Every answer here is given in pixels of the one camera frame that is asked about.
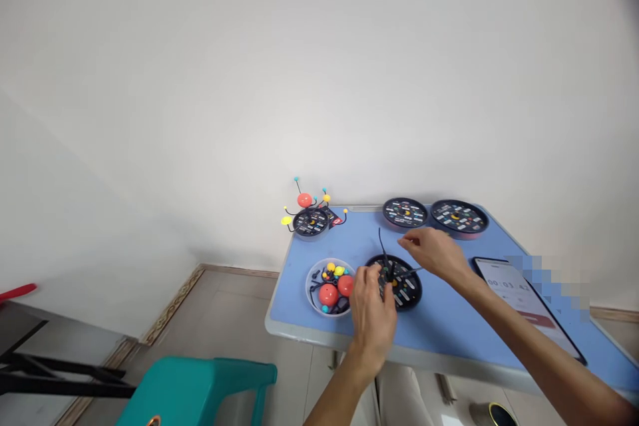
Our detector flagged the blue table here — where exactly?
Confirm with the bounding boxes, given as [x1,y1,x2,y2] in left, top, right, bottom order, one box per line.
[264,204,639,405]

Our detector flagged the red bar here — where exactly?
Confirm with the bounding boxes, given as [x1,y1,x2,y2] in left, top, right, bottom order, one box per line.
[0,283,38,303]

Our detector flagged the black round model base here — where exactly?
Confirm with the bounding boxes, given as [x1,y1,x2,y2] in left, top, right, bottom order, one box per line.
[363,254,424,313]

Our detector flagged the black round printed disc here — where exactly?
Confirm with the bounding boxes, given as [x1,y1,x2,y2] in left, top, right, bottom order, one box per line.
[382,197,430,229]

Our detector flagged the black furniture frame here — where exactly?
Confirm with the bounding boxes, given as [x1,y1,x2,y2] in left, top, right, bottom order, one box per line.
[0,301,138,399]

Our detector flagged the person's right hand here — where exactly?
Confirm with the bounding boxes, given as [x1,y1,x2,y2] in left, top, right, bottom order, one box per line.
[397,227,474,283]

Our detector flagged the clear round parts tub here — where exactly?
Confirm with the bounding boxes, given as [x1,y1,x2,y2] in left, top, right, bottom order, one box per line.
[305,258,357,318]

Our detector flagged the assembled solar system model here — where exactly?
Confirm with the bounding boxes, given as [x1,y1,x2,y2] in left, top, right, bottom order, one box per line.
[281,176,349,243]

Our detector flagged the teal plastic stool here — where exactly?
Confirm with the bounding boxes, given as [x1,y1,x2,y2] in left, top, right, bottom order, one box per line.
[115,355,278,426]

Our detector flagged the person's left hand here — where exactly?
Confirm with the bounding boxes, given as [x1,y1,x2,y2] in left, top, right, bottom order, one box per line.
[347,264,400,355]

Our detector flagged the round metal can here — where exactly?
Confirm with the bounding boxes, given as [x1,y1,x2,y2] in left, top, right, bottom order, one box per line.
[468,401,525,426]

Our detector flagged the black round disc red rim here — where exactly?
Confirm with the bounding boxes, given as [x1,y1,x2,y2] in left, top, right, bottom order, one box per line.
[430,199,489,241]

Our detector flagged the black smartphone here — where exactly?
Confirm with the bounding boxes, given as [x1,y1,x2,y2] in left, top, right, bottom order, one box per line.
[471,256,588,366]

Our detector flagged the person's legs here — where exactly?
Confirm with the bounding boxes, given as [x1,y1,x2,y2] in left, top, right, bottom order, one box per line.
[371,363,441,426]

